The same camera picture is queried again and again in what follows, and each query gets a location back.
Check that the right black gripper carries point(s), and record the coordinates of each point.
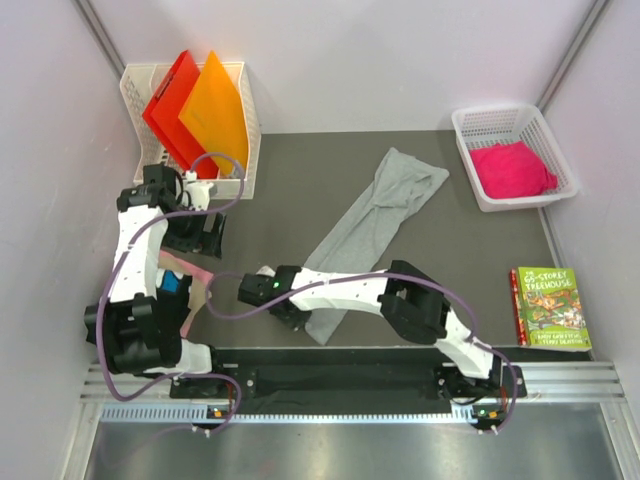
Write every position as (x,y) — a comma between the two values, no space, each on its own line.
(297,323)

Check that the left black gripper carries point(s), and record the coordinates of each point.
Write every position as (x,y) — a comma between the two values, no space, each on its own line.
(200,241)

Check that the grey t shirt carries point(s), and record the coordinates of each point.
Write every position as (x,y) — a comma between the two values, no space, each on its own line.
(401,187)

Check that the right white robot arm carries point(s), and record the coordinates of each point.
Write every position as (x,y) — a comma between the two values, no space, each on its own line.
(414,305)

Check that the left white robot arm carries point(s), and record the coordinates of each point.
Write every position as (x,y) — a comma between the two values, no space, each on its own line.
(147,304)

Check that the pink t shirt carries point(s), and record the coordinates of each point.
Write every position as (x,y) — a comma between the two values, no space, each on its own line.
(171,262)

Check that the tan t shirt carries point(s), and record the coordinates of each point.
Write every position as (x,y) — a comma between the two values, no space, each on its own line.
(198,296)

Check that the orange plastic folder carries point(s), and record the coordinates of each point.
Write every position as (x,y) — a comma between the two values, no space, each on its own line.
(214,113)

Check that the red plastic folder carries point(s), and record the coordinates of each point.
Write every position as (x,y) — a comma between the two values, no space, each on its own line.
(165,105)

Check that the white file organizer basket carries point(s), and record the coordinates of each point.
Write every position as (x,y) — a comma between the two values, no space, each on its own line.
(137,85)

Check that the magenta t shirt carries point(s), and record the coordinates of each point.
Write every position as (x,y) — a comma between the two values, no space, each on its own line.
(508,171)

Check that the white mesh basket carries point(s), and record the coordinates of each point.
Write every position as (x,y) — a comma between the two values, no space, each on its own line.
(484,126)

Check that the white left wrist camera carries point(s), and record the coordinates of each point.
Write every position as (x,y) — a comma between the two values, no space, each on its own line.
(196,193)

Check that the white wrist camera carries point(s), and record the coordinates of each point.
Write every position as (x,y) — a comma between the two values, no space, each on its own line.
(196,193)
(266,271)

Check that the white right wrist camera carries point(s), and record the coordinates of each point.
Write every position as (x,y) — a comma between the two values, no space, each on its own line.
(266,271)

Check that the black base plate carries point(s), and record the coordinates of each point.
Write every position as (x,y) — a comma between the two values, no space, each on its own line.
(350,381)

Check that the aluminium frame rail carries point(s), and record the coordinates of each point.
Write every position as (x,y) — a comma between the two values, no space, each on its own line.
(536,383)

